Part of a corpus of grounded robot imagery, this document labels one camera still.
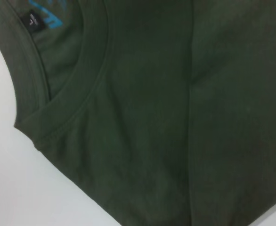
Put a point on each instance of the dark green t-shirt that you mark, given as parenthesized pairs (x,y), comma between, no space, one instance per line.
(152,117)

